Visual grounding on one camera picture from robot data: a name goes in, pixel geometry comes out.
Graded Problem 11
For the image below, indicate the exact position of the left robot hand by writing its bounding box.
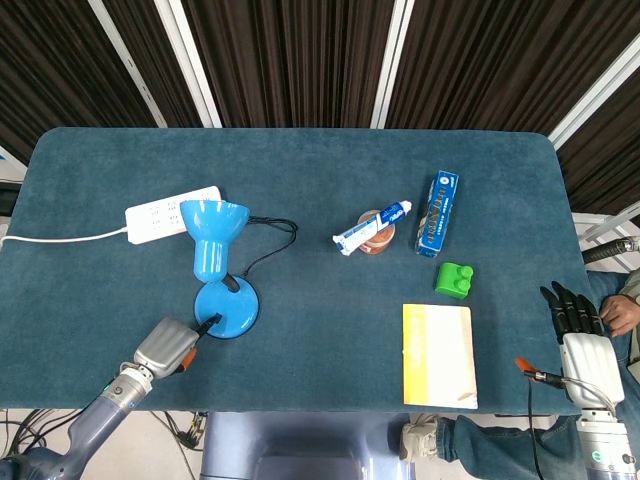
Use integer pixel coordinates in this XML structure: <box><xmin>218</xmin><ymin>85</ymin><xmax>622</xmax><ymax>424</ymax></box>
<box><xmin>132</xmin><ymin>312</ymin><xmax>223</xmax><ymax>379</ymax></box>

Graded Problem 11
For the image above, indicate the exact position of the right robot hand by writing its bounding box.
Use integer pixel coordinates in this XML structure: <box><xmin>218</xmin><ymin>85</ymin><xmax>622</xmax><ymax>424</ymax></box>
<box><xmin>514</xmin><ymin>281</ymin><xmax>626</xmax><ymax>417</ymax></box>

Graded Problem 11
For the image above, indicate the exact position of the blue desk lamp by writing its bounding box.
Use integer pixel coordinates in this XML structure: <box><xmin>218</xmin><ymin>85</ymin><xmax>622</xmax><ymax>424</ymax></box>
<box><xmin>179</xmin><ymin>198</ymin><xmax>262</xmax><ymax>342</ymax></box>

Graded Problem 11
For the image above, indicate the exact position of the person in jeans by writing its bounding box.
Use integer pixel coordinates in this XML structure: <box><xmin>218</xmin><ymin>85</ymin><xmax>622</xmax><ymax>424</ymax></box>
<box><xmin>434</xmin><ymin>270</ymin><xmax>640</xmax><ymax>480</ymax></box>

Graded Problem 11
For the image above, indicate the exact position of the white power strip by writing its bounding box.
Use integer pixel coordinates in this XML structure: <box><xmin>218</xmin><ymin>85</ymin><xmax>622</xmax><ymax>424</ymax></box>
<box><xmin>124</xmin><ymin>185</ymin><xmax>223</xmax><ymax>245</ymax></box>

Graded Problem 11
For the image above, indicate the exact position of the yellow white notebook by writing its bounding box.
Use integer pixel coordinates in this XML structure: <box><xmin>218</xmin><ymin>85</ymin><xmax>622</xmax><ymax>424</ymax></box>
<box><xmin>402</xmin><ymin>302</ymin><xmax>479</xmax><ymax>411</ymax></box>

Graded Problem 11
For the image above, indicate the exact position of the green toy block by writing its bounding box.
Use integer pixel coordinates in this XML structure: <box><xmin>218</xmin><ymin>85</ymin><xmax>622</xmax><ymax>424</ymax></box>
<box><xmin>433</xmin><ymin>262</ymin><xmax>475</xmax><ymax>301</ymax></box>

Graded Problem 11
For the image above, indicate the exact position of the white sneaker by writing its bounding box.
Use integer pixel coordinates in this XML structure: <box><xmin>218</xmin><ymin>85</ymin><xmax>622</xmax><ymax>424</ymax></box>
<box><xmin>398</xmin><ymin>412</ymin><xmax>441</xmax><ymax>463</ymax></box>

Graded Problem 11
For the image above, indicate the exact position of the blue table cloth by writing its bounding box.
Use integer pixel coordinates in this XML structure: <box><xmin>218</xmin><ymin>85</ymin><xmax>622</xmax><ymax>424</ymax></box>
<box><xmin>0</xmin><ymin>126</ymin><xmax>598</xmax><ymax>417</ymax></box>

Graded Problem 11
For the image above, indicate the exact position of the blue toothpaste box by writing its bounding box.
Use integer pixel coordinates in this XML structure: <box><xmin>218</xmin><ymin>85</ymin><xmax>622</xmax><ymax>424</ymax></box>
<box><xmin>412</xmin><ymin>170</ymin><xmax>460</xmax><ymax>258</ymax></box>

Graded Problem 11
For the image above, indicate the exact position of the white blue toothpaste tube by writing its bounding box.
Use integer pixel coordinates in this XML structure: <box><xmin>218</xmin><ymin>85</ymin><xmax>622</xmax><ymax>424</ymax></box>
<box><xmin>332</xmin><ymin>199</ymin><xmax>413</xmax><ymax>258</ymax></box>

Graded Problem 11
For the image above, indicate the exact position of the brown round cup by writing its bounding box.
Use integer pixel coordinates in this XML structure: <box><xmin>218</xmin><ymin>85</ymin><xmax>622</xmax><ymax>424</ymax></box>
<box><xmin>356</xmin><ymin>210</ymin><xmax>396</xmax><ymax>256</ymax></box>

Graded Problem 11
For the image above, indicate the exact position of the floor cable bundle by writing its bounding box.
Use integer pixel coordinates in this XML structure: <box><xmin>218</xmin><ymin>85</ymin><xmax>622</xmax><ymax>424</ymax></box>
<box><xmin>0</xmin><ymin>407</ymin><xmax>208</xmax><ymax>471</ymax></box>

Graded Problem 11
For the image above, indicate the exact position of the black cable on right hand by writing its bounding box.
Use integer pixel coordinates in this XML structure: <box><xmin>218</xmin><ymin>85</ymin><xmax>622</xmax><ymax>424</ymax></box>
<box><xmin>521</xmin><ymin>372</ymin><xmax>546</xmax><ymax>480</ymax></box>

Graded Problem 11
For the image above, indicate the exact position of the black flexible hose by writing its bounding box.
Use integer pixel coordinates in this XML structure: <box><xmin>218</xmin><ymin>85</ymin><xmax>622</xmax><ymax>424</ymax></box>
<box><xmin>581</xmin><ymin>237</ymin><xmax>640</xmax><ymax>265</ymax></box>

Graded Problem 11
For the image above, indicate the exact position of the thin black cord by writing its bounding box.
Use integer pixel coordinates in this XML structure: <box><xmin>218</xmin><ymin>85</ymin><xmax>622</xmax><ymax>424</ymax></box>
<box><xmin>241</xmin><ymin>215</ymin><xmax>299</xmax><ymax>279</ymax></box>

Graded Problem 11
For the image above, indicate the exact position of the white power strip cable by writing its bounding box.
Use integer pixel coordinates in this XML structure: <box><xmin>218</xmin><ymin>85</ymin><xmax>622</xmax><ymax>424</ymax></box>
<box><xmin>0</xmin><ymin>226</ymin><xmax>129</xmax><ymax>246</ymax></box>

